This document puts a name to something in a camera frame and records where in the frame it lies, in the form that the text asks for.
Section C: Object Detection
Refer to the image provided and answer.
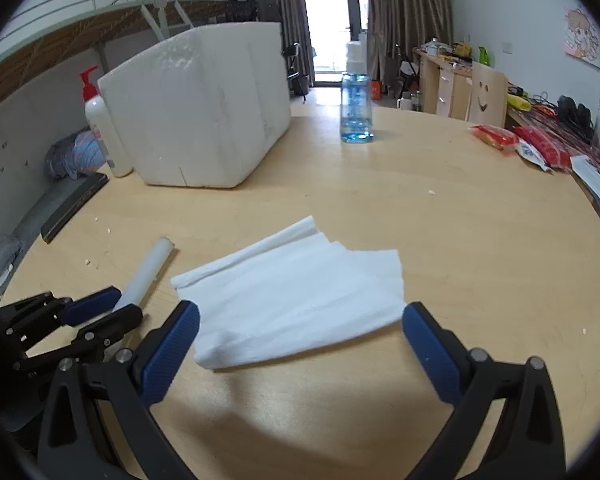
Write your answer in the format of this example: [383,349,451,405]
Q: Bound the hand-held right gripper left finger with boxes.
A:
[36,299,201,480]

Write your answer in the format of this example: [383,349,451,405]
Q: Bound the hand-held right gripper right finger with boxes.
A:
[401,301,567,480]

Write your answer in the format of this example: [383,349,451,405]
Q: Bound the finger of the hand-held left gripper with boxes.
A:
[0,286,122,341]
[10,304,144,376]

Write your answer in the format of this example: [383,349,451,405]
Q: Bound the white foam tube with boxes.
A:
[111,237,177,313]

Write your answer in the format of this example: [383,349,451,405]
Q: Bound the white tissue paper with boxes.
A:
[170,216,407,370]

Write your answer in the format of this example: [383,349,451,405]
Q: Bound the white foam box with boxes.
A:
[97,21,292,189]

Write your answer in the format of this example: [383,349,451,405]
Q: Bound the black flat device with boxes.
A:
[41,172,110,244]

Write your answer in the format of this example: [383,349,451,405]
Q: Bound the grey bed mattress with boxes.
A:
[0,172,98,301]

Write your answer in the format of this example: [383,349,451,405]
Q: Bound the blue patterned quilt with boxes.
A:
[44,130,108,181]

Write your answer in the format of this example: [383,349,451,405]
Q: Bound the white pump bottle red top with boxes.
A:
[78,65,134,178]

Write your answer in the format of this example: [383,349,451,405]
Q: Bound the white printed packet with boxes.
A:
[515,140,553,172]

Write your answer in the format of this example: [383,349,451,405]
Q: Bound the orange-red snack packet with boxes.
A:
[469,125,521,153]

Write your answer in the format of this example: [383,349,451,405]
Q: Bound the red snack packet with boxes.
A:
[512,126,573,170]

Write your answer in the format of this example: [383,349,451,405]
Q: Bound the printed paper sheet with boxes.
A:
[570,155,600,231]

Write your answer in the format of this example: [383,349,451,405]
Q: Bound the clear bottle blue liquid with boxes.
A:
[339,41,375,144]

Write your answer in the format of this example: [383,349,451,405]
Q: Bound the desk with patterned cover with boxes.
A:
[505,85,600,201]

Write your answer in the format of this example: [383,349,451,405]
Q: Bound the wooden desk with drawers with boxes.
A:
[412,47,476,121]

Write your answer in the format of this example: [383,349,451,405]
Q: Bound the wooden chair smiley cutout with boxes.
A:
[466,61,509,128]

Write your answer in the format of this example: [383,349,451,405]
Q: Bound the grey metal bunk bed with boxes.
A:
[0,0,231,93]

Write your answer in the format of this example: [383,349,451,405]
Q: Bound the black bag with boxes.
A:
[555,95,593,143]

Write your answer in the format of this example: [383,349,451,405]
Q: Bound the black folding chair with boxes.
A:
[282,42,311,101]

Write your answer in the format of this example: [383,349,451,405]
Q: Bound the dark hanging clothes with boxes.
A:
[232,0,258,23]

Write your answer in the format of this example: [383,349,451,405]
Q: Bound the glass balcony door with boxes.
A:
[295,0,371,88]

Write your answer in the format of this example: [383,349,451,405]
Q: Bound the pink wall poster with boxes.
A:
[561,5,600,68]

